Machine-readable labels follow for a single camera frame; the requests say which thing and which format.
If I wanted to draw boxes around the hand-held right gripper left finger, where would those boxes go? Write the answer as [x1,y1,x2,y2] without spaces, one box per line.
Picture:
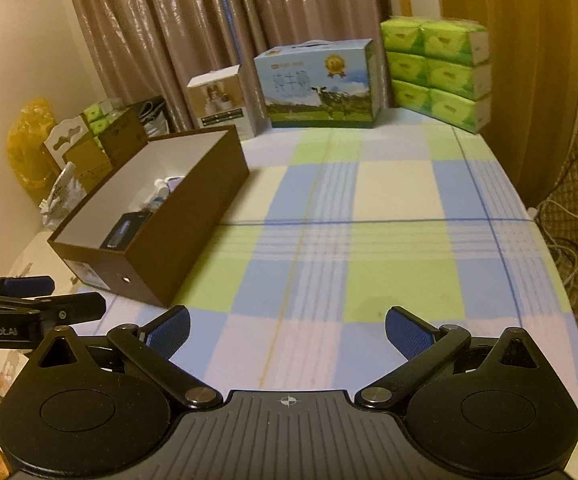
[34,305,224,409]

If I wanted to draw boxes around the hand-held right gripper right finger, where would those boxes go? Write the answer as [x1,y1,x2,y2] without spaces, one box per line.
[355,306,544,409]

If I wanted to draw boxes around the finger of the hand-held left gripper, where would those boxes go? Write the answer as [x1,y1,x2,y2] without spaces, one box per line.
[0,291,108,326]
[0,274,56,301]

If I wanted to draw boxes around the black product box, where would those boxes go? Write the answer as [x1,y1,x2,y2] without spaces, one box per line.
[100,211,152,250]

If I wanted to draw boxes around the brown shoe box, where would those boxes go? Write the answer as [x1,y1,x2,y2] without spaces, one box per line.
[47,126,250,308]

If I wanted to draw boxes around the plaid bed sheet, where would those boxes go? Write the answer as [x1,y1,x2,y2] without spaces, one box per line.
[9,107,578,480]

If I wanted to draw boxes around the printed white plastic bag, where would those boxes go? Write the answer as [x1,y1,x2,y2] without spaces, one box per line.
[41,162,90,226]

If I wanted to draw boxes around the yellow plastic bag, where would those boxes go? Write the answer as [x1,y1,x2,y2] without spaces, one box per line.
[8,99,62,206]

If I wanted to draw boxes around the cardboard box with hang tab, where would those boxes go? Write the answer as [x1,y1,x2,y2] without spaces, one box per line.
[43,116,112,187]

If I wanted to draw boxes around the brown cardboard box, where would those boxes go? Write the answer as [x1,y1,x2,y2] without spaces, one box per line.
[96,107,148,169]

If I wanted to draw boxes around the beige humidifier box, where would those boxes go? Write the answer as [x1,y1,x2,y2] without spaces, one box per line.
[186,64,258,140]

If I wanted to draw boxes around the stack of green tissue packs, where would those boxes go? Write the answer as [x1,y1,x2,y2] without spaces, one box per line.
[380,16,492,135]

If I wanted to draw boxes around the blue milk carton box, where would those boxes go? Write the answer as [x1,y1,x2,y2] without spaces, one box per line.
[254,39,384,129]

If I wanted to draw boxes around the brown wooden wardrobe panel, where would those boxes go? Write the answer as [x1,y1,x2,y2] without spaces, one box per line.
[436,0,578,206]

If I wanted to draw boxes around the brown curtain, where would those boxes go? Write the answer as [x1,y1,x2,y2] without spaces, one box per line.
[61,0,387,131]

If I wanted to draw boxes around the white cables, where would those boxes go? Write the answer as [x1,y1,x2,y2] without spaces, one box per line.
[534,199,578,311]

